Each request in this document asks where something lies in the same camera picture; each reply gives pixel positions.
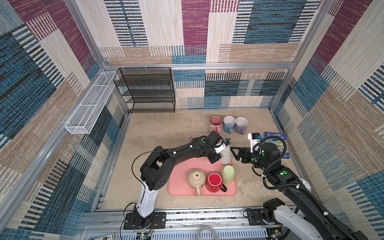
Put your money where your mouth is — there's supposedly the beige ceramic teapot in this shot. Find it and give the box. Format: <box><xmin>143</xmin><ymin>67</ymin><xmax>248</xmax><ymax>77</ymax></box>
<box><xmin>188</xmin><ymin>169</ymin><xmax>206</xmax><ymax>197</ymax></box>

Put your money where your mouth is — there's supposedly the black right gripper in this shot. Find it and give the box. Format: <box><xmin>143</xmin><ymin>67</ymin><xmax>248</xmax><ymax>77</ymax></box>
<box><xmin>229</xmin><ymin>146</ymin><xmax>270</xmax><ymax>172</ymax></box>

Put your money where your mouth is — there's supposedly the black wire shelf rack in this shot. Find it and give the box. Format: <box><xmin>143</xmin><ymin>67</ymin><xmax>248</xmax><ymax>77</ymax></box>
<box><xmin>114</xmin><ymin>68</ymin><xmax>176</xmax><ymax>114</ymax></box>

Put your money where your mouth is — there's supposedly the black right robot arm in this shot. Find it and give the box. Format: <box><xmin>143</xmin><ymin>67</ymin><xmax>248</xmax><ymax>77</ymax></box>
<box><xmin>231</xmin><ymin>140</ymin><xmax>367</xmax><ymax>240</ymax></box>

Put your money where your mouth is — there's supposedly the white wire mesh basket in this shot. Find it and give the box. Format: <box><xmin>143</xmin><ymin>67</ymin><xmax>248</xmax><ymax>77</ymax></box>
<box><xmin>65</xmin><ymin>72</ymin><xmax>117</xmax><ymax>135</ymax></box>

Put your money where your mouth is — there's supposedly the white ceramic mug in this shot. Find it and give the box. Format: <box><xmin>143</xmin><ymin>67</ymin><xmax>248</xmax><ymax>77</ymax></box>
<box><xmin>219</xmin><ymin>146</ymin><xmax>233</xmax><ymax>165</ymax></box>

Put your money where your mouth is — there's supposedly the grey hose loop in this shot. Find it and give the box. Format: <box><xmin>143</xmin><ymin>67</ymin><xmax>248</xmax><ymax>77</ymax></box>
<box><xmin>195</xmin><ymin>224</ymin><xmax>220</xmax><ymax>240</ymax></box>

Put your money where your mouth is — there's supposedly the black corrugated cable conduit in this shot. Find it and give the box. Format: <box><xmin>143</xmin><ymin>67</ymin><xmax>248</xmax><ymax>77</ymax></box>
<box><xmin>296</xmin><ymin>185</ymin><xmax>361</xmax><ymax>240</ymax></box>

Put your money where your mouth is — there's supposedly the purple ceramic mug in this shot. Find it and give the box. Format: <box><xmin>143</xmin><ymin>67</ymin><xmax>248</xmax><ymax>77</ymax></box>
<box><xmin>234</xmin><ymin>117</ymin><xmax>249</xmax><ymax>135</ymax></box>

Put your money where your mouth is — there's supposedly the pink ghost mug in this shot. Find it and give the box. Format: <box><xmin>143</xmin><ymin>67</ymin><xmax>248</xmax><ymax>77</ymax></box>
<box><xmin>210</xmin><ymin>115</ymin><xmax>223</xmax><ymax>135</ymax></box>

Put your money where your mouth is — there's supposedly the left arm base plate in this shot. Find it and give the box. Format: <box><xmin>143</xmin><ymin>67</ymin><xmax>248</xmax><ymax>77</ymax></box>
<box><xmin>123</xmin><ymin>212</ymin><xmax>167</xmax><ymax>230</ymax></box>

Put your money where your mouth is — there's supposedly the blue treehouse book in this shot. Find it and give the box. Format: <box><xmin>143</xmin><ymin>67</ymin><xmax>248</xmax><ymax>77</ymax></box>
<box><xmin>264</xmin><ymin>132</ymin><xmax>291</xmax><ymax>161</ymax></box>

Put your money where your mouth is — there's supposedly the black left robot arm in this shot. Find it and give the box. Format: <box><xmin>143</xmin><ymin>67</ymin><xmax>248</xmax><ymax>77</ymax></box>
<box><xmin>133</xmin><ymin>131</ymin><xmax>230</xmax><ymax>228</ymax></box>

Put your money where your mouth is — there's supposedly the light green mug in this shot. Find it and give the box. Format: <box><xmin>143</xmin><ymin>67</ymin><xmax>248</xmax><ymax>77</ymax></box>
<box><xmin>221</xmin><ymin>165</ymin><xmax>236</xmax><ymax>185</ymax></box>

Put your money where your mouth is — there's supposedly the pink plastic tray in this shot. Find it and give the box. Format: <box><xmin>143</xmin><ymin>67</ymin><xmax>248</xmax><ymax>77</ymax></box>
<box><xmin>168</xmin><ymin>157</ymin><xmax>237</xmax><ymax>197</ymax></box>

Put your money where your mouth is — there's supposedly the blue ceramic mug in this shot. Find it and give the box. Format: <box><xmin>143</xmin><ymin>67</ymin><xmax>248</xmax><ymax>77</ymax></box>
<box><xmin>223</xmin><ymin>116</ymin><xmax>236</xmax><ymax>134</ymax></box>

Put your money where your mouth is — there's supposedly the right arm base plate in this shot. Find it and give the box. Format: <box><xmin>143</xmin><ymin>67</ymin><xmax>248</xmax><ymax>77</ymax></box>
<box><xmin>243</xmin><ymin>208</ymin><xmax>282</xmax><ymax>226</ymax></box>

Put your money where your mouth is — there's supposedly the red ceramic mug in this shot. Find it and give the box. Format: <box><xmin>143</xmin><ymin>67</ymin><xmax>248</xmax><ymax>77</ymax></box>
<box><xmin>205</xmin><ymin>172</ymin><xmax>228</xmax><ymax>193</ymax></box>

